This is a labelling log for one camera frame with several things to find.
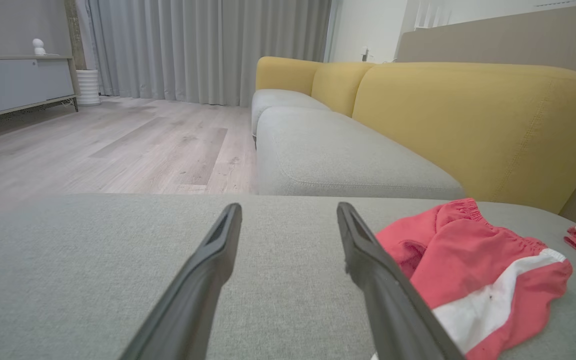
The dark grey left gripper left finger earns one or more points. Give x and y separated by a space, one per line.
193 300

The large grey fabric sofa ottoman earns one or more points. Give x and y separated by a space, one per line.
68 275

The beige upholstered wall panel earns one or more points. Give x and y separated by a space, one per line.
493 40

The white ribbed floor vase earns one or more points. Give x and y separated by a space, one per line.
88 87

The red shorts with white stripe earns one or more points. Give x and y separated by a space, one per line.
468 260

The grey low sideboard cabinet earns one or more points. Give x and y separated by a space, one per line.
23 82

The narrow yellow sofa backrest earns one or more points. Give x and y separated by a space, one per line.
283 75
338 87

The white wall socket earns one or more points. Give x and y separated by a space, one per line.
364 53

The white slatted blind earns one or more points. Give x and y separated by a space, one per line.
433 12

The long grey sofa seat cushion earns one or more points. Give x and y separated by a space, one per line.
338 160

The grey pleated curtain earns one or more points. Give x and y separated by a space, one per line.
208 50

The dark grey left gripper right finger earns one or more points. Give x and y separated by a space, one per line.
393 310

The small white round camera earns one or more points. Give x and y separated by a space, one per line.
39 46

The short grey sofa seat cushion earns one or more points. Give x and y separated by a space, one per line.
278 100

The wide yellow sofa backrest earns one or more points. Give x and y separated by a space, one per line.
468 130

